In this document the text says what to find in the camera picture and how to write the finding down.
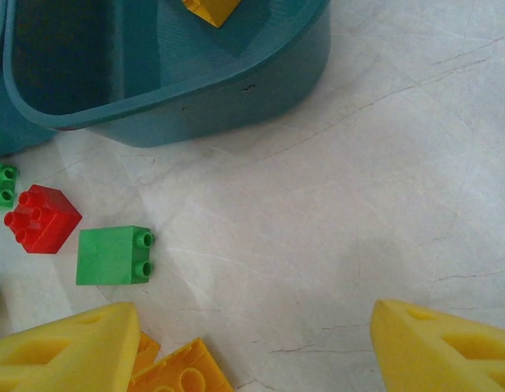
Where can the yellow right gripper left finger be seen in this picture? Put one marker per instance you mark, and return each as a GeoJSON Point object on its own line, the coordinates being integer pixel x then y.
{"type": "Point", "coordinates": [60, 359]}

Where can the teal plastic container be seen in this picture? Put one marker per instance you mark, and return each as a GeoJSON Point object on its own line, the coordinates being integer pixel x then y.
{"type": "Point", "coordinates": [236, 106]}
{"type": "Point", "coordinates": [7, 130]}

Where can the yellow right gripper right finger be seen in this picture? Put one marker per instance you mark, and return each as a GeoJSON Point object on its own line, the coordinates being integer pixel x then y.
{"type": "Point", "coordinates": [440, 359]}

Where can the green lego brick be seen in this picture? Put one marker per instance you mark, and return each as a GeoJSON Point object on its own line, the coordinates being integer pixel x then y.
{"type": "Point", "coordinates": [1, 188]}
{"type": "Point", "coordinates": [105, 255]}

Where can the yellow lego brick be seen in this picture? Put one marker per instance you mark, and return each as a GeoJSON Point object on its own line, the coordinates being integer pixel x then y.
{"type": "Point", "coordinates": [183, 371]}
{"type": "Point", "coordinates": [213, 10]}
{"type": "Point", "coordinates": [148, 351]}

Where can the red square lego brick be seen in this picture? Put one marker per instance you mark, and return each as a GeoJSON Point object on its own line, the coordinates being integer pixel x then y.
{"type": "Point", "coordinates": [48, 228]}

